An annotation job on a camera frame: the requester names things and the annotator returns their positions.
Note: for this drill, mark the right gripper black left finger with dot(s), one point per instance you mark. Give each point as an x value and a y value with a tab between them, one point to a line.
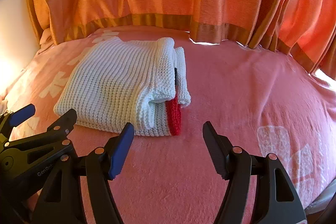
61	201

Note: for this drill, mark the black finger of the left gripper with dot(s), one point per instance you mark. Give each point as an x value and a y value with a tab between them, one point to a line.
56	133
10	120

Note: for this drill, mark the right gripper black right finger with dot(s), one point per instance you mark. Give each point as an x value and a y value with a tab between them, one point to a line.
276	200

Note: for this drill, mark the white red black knit sweater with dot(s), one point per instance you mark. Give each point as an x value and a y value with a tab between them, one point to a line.
139	82

